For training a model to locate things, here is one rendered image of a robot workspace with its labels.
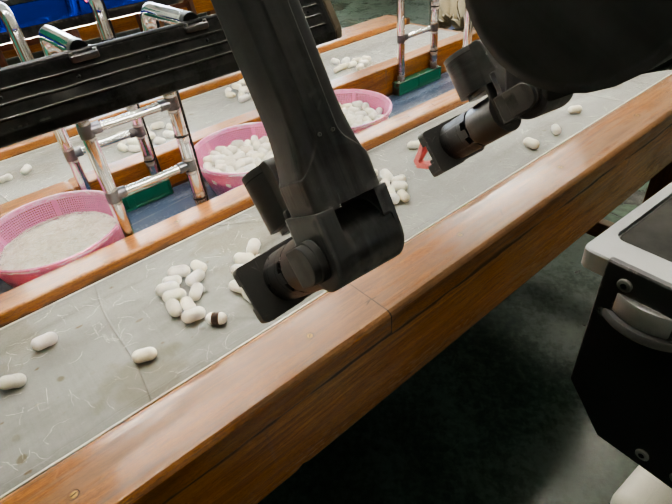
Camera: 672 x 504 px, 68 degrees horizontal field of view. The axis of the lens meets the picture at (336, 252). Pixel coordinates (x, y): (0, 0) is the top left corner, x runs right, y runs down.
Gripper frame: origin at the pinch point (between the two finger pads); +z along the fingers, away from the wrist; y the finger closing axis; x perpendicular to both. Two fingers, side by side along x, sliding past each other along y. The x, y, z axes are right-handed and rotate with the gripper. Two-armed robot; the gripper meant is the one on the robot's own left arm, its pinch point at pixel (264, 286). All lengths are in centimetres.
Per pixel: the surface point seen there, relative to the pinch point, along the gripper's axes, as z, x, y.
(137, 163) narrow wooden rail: 56, -38, -8
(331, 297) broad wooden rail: 6.2, 6.6, -10.0
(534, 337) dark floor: 62, 61, -91
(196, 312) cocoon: 15.8, -1.4, 5.7
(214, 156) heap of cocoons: 52, -31, -23
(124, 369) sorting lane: 16.2, 0.3, 17.7
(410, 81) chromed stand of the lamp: 58, -30, -95
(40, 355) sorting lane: 24.6, -7.4, 25.8
